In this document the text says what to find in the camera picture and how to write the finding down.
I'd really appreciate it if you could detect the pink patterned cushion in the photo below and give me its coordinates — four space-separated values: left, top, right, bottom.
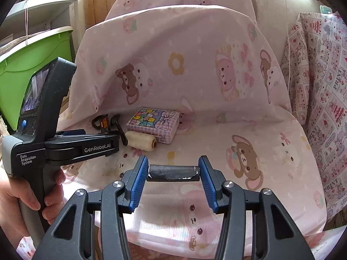
280 12 347 220

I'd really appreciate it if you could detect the pink printed blanket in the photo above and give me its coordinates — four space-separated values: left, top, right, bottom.
57 0 328 260

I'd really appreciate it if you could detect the person's left hand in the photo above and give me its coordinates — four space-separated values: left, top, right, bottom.
0 167 67 247

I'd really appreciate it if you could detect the white hanging string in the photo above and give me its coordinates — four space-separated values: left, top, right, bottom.
25 2 30 45

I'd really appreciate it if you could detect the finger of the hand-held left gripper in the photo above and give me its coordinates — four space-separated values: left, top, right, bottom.
45 133 120 166
56 129 86 137

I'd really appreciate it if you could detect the wooden door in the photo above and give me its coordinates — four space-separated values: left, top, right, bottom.
81 0 131 30

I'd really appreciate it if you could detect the green plastic storage box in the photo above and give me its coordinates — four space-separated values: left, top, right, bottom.
0 26 74 134

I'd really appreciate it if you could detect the cream thread spool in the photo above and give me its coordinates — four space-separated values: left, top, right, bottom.
125 130 158 151

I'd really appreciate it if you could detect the dark grey cylinder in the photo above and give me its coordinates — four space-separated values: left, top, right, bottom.
146 164 201 182

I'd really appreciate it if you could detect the patterned tissue packet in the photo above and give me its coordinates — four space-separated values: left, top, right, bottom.
126 108 180 144

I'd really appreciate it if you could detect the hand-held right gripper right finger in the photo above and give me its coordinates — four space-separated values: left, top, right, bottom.
198 156 316 260

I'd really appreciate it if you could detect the white shelf unit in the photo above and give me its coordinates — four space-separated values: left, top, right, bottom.
0 0 83 46

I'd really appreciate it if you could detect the black tool with orange label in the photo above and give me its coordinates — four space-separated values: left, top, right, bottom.
92 114 114 134

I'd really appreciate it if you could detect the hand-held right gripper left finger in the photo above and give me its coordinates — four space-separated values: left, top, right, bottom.
34 156 149 260

